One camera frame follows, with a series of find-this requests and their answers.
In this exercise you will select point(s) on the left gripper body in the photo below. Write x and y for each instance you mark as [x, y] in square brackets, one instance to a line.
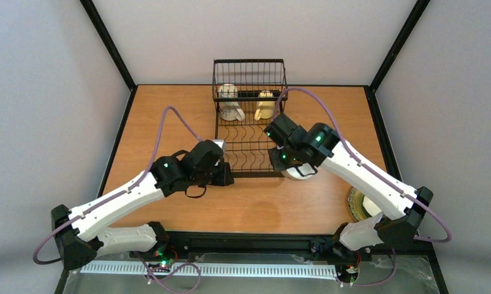
[223, 176]

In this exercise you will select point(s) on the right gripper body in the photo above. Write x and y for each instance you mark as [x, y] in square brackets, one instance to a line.
[278, 161]

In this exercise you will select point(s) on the yellow mug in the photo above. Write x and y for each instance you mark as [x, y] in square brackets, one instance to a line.
[265, 108]

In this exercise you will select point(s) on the white floral mug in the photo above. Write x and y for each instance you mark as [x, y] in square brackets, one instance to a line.
[230, 110]

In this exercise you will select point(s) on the black wire dish rack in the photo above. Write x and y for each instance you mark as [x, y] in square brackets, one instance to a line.
[247, 144]

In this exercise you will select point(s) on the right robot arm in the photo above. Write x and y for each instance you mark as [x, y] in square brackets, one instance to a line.
[300, 154]

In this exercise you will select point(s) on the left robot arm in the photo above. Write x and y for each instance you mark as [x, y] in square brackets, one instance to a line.
[84, 232]

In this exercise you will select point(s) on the green striped plate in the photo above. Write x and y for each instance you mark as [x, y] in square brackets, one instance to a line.
[360, 206]

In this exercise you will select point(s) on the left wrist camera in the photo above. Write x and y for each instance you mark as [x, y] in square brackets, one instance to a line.
[221, 144]

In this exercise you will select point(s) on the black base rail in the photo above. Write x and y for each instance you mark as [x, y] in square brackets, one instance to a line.
[314, 247]

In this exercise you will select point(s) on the black enclosure frame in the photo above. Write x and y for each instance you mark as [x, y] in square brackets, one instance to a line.
[107, 40]

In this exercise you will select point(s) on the white slotted cable duct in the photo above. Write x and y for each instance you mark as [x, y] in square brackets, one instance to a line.
[218, 270]

